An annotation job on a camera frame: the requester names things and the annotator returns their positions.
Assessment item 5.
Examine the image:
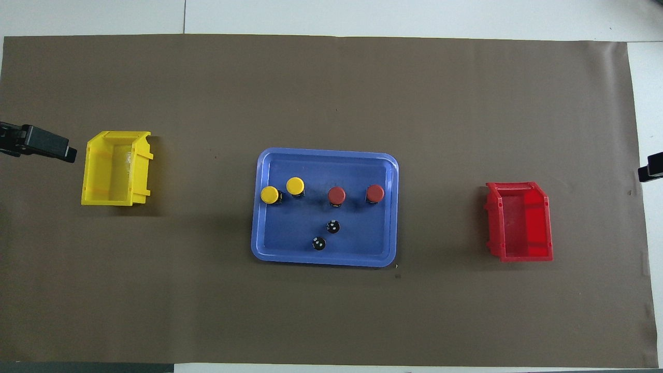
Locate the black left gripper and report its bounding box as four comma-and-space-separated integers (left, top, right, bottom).
0, 122, 78, 164

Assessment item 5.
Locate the brown paper table mat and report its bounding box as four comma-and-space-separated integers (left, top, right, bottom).
0, 34, 658, 368

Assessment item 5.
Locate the blue plastic tray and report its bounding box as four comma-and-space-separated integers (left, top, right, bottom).
251, 148, 400, 268

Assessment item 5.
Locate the yellow plastic storage bin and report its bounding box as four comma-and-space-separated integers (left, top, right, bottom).
81, 131, 155, 207

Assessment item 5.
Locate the red plastic storage bin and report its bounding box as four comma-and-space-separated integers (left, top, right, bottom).
484, 181, 554, 263

